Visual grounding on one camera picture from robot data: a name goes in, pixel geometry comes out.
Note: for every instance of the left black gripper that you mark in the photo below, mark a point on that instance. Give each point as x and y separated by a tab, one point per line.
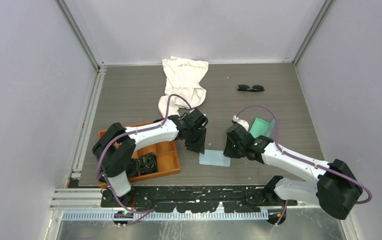
199	146

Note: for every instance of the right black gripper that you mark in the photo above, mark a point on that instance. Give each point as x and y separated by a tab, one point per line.
228	152

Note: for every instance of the light blue cleaning cloth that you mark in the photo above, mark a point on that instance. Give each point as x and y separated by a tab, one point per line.
214	158

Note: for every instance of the grey-blue glasses case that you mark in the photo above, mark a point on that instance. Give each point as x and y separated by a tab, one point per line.
261	127

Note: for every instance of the black sunglasses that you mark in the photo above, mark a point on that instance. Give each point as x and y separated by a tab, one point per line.
247	88

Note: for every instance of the white cloth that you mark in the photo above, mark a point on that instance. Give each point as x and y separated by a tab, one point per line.
182	88

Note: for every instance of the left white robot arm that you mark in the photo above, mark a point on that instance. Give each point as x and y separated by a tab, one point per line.
115	148

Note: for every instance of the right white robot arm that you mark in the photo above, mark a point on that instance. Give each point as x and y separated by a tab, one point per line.
330	185

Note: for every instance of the orange wooden divider tray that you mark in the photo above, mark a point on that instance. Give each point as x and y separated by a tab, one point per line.
167	158

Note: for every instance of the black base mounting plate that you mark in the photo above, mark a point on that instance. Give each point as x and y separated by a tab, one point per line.
193	198

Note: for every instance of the dark rolled item right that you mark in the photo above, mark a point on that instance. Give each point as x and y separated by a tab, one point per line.
147	164

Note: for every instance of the dark rolled item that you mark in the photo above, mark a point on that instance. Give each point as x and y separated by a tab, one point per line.
147	164
132	169

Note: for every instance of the dark rolled item middle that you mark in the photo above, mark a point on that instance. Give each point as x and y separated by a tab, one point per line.
132	169

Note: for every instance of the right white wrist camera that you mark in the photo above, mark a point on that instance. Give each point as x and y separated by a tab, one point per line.
243	123

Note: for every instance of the slotted aluminium front rail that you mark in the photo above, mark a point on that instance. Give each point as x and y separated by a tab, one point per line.
116	215

